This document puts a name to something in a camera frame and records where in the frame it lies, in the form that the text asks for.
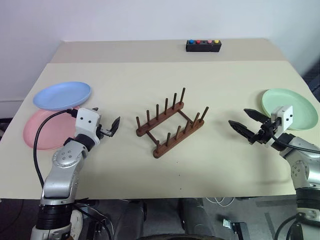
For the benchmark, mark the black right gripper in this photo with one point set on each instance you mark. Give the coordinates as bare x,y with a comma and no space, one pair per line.
265,133

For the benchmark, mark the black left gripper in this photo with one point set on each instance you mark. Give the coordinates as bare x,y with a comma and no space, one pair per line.
106,133

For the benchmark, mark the blue plastic plate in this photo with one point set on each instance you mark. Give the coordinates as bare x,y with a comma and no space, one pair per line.
61,96

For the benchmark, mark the green plastic plate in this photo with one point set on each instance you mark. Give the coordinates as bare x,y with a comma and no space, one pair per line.
302,110

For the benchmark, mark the pink-red plastic plate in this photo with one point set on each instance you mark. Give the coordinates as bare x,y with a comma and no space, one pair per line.
50,132

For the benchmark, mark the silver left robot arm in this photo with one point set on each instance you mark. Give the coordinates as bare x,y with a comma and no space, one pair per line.
62,172

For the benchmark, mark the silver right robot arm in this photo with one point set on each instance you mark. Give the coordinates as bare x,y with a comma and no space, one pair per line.
305,170

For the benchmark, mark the wooden dish rack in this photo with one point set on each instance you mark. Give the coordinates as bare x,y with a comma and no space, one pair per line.
170,145

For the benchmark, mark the dark striped object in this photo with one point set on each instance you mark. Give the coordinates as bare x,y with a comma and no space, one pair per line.
313,77

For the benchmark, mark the black button box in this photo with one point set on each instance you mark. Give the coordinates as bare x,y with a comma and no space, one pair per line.
202,48

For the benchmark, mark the red round button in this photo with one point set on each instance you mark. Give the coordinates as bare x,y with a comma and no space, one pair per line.
198,41

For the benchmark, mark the blue round button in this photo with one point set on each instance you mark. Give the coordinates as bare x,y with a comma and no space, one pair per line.
191,41

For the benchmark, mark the dark grey rounded leg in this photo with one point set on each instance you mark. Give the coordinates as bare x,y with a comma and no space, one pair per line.
130,220
192,217

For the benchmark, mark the dark round base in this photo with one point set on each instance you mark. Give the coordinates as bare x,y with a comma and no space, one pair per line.
170,237

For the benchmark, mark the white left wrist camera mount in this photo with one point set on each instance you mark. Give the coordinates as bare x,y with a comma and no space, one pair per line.
86,121

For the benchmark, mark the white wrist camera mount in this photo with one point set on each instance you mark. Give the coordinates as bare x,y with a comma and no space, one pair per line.
86,121
285,116

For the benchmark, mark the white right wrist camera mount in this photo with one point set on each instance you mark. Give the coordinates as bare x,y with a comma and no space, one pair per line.
285,116

